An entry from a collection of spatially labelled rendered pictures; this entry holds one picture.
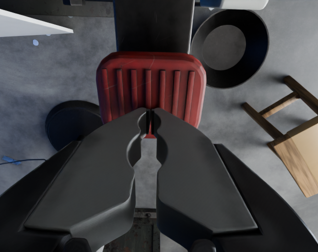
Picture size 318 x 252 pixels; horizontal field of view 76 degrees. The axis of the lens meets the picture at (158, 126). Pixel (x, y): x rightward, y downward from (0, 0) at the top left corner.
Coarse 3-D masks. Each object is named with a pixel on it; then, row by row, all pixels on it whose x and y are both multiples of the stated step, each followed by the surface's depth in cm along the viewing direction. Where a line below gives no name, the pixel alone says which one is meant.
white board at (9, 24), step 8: (0, 16) 45; (8, 16) 46; (16, 16) 48; (24, 16) 51; (0, 24) 55; (8, 24) 56; (16, 24) 56; (24, 24) 57; (32, 24) 57; (40, 24) 58; (48, 24) 62; (0, 32) 70; (8, 32) 70; (16, 32) 71; (24, 32) 72; (32, 32) 73; (40, 32) 74; (48, 32) 76; (56, 32) 77; (64, 32) 78; (72, 32) 79
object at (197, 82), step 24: (96, 72) 12; (120, 72) 12; (144, 72) 12; (168, 72) 12; (192, 72) 12; (120, 96) 13; (144, 96) 13; (168, 96) 13; (192, 96) 13; (192, 120) 14
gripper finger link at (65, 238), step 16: (48, 160) 7; (64, 160) 7; (32, 176) 7; (48, 176) 7; (16, 192) 6; (32, 192) 6; (0, 208) 6; (16, 208) 6; (32, 208) 6; (0, 224) 5; (16, 224) 5; (0, 240) 5; (16, 240) 5; (32, 240) 5; (48, 240) 5; (64, 240) 5
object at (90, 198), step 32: (128, 128) 9; (96, 160) 8; (128, 160) 8; (64, 192) 6; (96, 192) 6; (128, 192) 6; (32, 224) 5; (64, 224) 5; (96, 224) 6; (128, 224) 7
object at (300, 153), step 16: (288, 80) 87; (288, 96) 82; (304, 96) 77; (256, 112) 87; (272, 112) 84; (272, 128) 77; (304, 128) 65; (272, 144) 69; (288, 144) 68; (304, 144) 68; (288, 160) 72; (304, 160) 72; (304, 176) 76; (304, 192) 80
